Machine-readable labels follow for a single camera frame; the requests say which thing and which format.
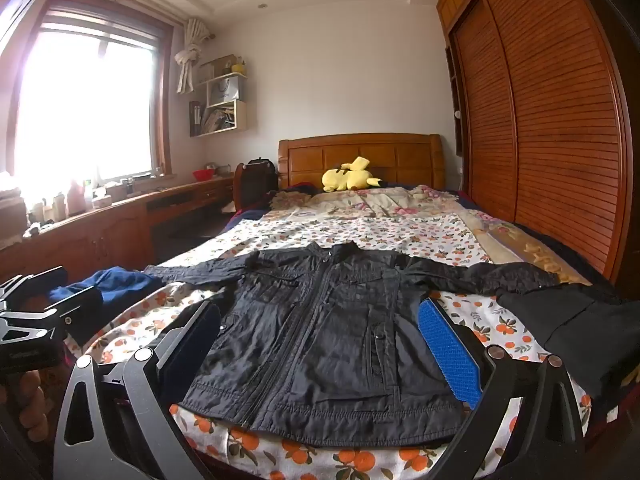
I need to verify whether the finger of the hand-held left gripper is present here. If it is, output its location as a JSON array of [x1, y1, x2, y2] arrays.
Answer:
[[0, 266, 68, 313], [0, 286, 103, 347]]

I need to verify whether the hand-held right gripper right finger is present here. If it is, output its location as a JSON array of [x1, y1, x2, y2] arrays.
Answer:
[[417, 297, 586, 480]]

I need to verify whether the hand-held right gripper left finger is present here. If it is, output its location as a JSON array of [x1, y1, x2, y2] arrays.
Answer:
[[52, 300, 221, 480]]

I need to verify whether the black jacket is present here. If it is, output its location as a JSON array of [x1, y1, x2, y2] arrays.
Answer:
[[145, 241, 561, 448]]

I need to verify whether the person's left hand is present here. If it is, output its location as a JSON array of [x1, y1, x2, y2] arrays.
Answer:
[[14, 369, 52, 444]]

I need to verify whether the blue garment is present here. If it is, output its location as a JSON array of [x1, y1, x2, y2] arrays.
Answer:
[[50, 267, 163, 311]]

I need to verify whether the wooden desk cabinet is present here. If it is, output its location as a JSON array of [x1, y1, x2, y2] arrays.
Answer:
[[0, 175, 236, 286]]

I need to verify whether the pink bottle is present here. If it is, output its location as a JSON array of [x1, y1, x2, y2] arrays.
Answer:
[[67, 180, 87, 216]]

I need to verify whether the orange print bedsheet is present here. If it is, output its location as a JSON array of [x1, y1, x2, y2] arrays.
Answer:
[[82, 210, 621, 480]]

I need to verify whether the black garment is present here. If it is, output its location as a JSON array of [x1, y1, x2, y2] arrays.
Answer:
[[495, 282, 640, 403]]

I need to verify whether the navy blue blanket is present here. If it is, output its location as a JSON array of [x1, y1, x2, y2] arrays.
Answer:
[[222, 187, 281, 231]]

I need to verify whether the floral quilt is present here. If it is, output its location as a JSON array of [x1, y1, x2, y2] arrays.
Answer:
[[270, 185, 591, 286]]

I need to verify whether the wooden chair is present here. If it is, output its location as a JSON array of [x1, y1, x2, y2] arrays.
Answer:
[[232, 161, 278, 211]]

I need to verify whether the wooden framed window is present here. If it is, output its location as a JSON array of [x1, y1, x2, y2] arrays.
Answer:
[[0, 0, 176, 196]]

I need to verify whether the black backpack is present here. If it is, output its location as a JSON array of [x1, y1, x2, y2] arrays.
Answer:
[[245, 158, 277, 196]]

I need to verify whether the wooden headboard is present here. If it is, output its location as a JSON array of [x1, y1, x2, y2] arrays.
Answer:
[[277, 133, 447, 192]]

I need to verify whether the yellow plush toy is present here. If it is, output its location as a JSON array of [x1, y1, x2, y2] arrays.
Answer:
[[321, 156, 383, 193]]

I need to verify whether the wooden slatted wardrobe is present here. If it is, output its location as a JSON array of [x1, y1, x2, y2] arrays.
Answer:
[[436, 0, 636, 301]]

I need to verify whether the white paper bag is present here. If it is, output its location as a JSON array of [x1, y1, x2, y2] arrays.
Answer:
[[207, 77, 241, 106]]

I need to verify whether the tied white curtain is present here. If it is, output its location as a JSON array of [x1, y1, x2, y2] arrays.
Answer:
[[174, 17, 216, 95]]

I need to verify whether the white wall shelf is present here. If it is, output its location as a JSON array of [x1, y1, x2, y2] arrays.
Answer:
[[189, 55, 248, 138]]

